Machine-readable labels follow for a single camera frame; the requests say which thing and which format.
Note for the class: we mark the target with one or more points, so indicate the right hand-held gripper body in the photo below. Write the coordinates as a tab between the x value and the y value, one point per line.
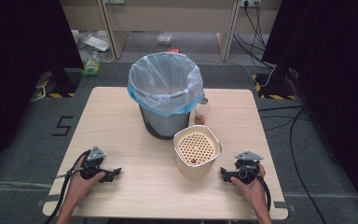
247	169

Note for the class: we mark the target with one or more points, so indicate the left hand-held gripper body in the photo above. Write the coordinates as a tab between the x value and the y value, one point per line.
95	154

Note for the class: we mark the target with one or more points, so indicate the cream container with metal rim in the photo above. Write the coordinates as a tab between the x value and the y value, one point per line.
195	171

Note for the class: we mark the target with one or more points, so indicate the person's right hand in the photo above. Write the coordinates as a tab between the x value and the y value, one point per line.
254	192

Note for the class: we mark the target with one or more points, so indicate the person's left hand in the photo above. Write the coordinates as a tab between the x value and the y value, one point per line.
78	186

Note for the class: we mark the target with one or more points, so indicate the small brown food scrap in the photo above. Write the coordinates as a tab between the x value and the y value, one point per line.
193	160

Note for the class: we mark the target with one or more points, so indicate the perforated cream strainer insert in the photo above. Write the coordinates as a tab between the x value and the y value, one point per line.
196	147

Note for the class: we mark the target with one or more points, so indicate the grey trash bin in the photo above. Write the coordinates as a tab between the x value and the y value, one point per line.
164	126

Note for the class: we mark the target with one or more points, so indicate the black stand base striped tape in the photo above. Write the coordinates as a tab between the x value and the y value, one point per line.
275	88
62	83

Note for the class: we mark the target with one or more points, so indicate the green packet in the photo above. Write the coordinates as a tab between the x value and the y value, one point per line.
91	67

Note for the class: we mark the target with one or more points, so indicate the pale blue bin bag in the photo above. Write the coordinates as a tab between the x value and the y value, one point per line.
164	81

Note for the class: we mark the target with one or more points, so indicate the black curtain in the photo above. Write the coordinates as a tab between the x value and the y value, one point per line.
18	77
335	77

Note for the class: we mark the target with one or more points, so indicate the white papers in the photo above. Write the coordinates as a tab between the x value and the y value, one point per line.
97	42

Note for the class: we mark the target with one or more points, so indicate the small red item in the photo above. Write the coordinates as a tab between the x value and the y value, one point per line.
174	50

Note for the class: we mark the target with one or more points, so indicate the clear plastic box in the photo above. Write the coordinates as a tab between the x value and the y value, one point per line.
164	38

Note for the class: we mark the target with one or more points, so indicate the beige desk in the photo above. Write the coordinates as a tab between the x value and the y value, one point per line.
171	15

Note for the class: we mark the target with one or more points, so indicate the white wall socket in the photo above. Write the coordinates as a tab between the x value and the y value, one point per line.
250	2

